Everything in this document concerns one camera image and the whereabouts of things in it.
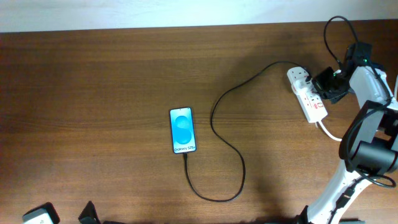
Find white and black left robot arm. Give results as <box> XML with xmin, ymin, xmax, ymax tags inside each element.
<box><xmin>22</xmin><ymin>201</ymin><xmax>125</xmax><ymax>224</ymax></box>

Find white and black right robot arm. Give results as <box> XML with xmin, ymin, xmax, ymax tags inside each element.
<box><xmin>287</xmin><ymin>42</ymin><xmax>397</xmax><ymax>223</ymax></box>

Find blue screen Galaxy smartphone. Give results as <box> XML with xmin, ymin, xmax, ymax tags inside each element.
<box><xmin>169</xmin><ymin>107</ymin><xmax>197</xmax><ymax>154</ymax></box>

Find white power strip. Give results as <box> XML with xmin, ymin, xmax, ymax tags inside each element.
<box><xmin>287</xmin><ymin>67</ymin><xmax>328</xmax><ymax>123</ymax></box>

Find white charger plug adapter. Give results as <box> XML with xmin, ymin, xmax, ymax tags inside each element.
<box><xmin>292</xmin><ymin>78</ymin><xmax>313</xmax><ymax>95</ymax></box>

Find thin black charging cable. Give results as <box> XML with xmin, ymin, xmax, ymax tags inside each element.
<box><xmin>182</xmin><ymin>60</ymin><xmax>313</xmax><ymax>203</ymax></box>

